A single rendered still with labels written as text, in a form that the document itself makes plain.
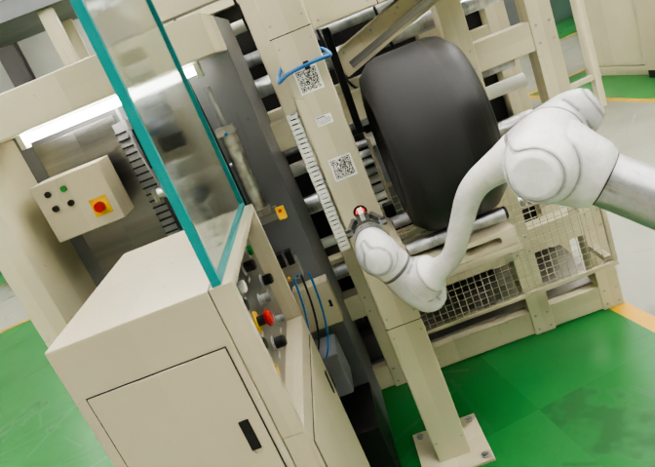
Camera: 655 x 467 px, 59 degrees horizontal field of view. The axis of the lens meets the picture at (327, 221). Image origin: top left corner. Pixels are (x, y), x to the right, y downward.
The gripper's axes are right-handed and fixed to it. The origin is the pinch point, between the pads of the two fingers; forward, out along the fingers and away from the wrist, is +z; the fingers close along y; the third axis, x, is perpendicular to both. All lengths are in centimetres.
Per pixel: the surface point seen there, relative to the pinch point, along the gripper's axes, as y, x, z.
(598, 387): -62, 106, 14
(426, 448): 10, 105, 13
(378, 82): -18.6, -37.2, -3.5
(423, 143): -23.2, -18.5, -17.2
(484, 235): -34.1, 19.7, -4.9
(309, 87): 0.7, -42.7, 3.7
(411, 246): -11.3, 14.7, -3.6
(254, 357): 30, -4, -73
